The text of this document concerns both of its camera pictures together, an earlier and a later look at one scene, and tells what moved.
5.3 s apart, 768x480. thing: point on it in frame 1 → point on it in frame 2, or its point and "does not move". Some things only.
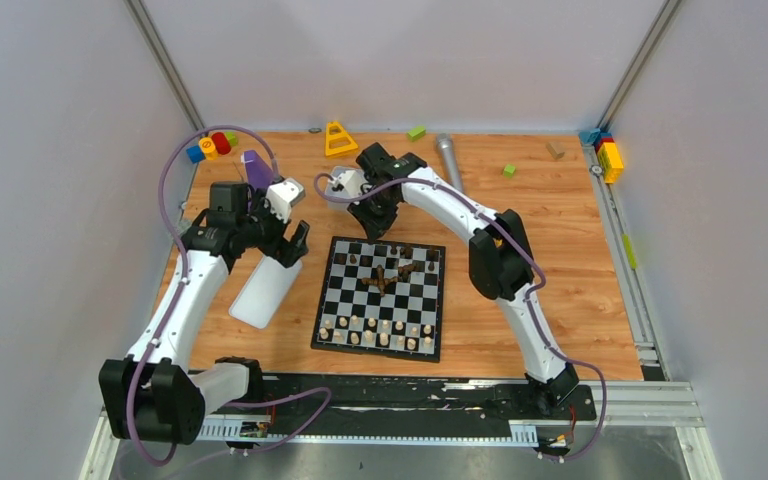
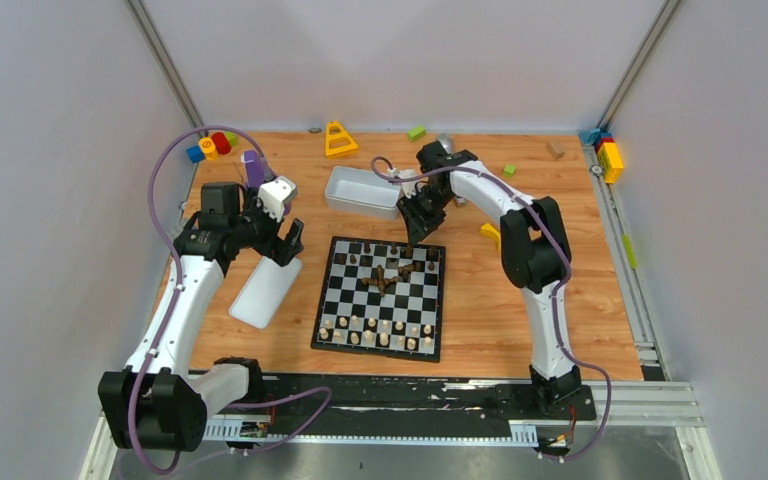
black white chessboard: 383,298 does not move
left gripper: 281,234 does not move
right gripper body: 377,211 → 425,209
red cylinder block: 221,143 does not move
